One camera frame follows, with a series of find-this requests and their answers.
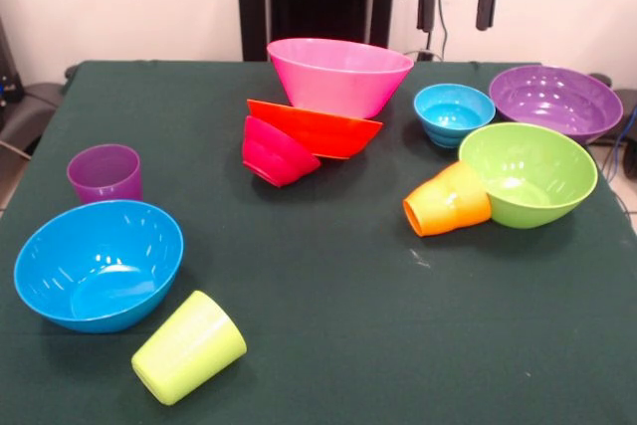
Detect black wall cable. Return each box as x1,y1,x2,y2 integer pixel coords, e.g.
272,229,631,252
425,0,449,62

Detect large blue bowl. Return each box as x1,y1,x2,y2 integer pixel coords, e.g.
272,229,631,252
13,199,185,335

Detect large pink bowl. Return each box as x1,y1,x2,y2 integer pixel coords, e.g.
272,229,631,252
266,37,415,120

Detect blue cable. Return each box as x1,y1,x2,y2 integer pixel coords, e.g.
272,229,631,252
601,106,637,182

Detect orange cup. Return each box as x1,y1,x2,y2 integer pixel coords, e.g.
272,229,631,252
402,160,493,238

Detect small red-pink bowl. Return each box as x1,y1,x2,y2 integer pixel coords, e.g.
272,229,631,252
242,114,322,189

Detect small blue bowl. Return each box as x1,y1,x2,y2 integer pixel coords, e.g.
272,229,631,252
413,83,497,149

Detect large purple bowl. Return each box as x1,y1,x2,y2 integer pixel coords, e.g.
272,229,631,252
488,65,624,145

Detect purple cup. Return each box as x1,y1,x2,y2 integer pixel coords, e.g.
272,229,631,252
66,143,144,206

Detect dark green tablecloth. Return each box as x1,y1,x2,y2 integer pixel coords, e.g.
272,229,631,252
0,60,637,425

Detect large green bowl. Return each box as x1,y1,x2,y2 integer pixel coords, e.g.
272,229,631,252
458,121,599,230

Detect large orange-red bowl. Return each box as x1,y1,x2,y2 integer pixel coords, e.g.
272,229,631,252
246,99,384,161

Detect green cup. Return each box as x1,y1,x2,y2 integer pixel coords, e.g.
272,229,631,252
130,290,249,407

